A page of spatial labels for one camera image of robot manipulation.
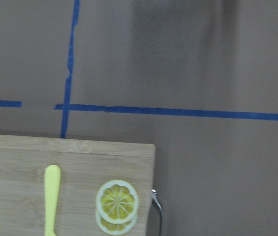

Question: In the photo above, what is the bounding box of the front lemon slice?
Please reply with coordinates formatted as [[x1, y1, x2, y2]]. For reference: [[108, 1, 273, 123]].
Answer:
[[95, 179, 139, 224]]

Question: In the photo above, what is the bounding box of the yellow plastic knife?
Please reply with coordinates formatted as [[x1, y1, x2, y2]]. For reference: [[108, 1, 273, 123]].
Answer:
[[44, 165, 61, 236]]

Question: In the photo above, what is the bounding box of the hidden lemon slice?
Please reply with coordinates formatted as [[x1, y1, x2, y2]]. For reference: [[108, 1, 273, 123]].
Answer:
[[95, 210, 138, 236]]

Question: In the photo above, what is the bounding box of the bamboo cutting board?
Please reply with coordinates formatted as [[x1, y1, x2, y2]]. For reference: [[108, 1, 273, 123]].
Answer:
[[0, 135, 155, 236]]

